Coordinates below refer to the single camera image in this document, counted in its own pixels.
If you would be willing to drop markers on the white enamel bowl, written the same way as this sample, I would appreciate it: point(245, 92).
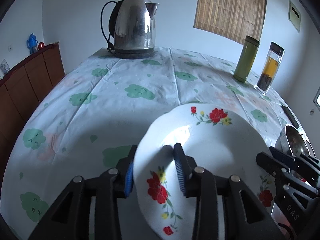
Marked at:
point(310, 149)

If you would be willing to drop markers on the cloud print tablecloth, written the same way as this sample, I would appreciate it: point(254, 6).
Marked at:
point(99, 110)

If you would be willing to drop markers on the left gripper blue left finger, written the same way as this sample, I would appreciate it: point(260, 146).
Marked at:
point(128, 186)

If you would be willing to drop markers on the stainless electric kettle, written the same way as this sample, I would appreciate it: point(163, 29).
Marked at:
point(132, 29)

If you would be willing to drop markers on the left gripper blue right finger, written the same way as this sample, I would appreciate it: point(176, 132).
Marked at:
point(187, 177)

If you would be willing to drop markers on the stainless steel bowl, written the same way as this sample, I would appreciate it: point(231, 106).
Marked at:
point(290, 142)

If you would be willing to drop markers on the wall electrical panel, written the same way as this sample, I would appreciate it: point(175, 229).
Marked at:
point(294, 16)

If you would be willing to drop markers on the glass tea bottle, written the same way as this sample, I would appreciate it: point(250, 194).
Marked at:
point(271, 66)

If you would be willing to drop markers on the green thermos bottle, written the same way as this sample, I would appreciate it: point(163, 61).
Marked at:
point(246, 59)

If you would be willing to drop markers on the red apple ornament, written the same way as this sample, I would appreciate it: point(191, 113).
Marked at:
point(41, 45)

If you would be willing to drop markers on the side window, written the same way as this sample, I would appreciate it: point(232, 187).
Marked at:
point(316, 99)

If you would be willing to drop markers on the red flower white plate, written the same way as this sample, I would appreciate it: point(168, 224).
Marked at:
point(207, 149)

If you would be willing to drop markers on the wall power socket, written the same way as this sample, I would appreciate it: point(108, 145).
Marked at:
point(10, 48)

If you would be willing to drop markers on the bamboo window blind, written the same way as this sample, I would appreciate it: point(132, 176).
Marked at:
point(232, 19)

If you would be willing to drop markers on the black smartphone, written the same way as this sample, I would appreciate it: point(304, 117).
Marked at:
point(290, 116)

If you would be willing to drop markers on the wooden sideboard cabinet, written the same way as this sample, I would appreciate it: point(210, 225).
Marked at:
point(24, 87)

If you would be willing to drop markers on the small picture card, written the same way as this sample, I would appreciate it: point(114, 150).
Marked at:
point(4, 68)

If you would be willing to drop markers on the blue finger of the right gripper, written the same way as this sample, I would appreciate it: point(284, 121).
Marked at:
point(275, 167)
point(306, 166)

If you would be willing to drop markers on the blue thermos jug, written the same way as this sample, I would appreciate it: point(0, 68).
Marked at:
point(32, 43)

